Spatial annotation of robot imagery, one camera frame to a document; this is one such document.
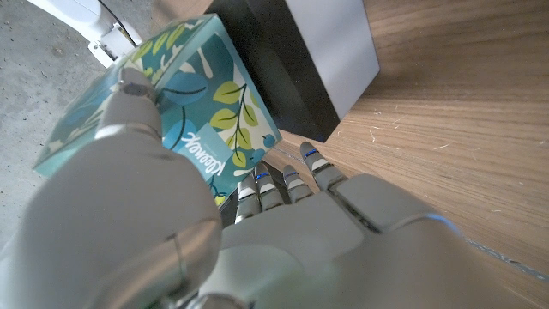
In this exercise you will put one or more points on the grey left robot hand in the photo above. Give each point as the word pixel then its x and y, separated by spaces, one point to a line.
pixel 171 249

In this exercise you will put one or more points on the teal floral tissue box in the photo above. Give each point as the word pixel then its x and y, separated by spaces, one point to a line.
pixel 206 86

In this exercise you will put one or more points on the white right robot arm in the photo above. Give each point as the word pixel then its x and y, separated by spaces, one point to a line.
pixel 81 13

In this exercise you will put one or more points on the black box with white base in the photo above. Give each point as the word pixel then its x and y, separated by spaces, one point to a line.
pixel 279 73

